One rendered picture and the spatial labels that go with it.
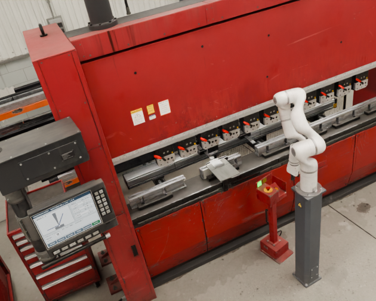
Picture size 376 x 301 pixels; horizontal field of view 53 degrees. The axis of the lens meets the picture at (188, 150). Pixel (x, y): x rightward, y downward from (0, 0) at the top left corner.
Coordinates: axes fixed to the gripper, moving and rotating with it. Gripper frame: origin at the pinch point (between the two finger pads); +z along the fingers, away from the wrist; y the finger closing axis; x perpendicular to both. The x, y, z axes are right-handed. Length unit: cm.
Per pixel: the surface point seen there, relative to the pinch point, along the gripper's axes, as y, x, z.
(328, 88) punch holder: -32, 85, -33
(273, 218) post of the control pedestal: -12, -7, 52
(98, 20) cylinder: -90, -91, -134
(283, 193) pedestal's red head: -9.8, 2.2, 25.1
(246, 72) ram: -55, 5, -72
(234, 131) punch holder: -54, -11, -25
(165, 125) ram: -70, -67, -51
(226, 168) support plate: -45, -30, -2
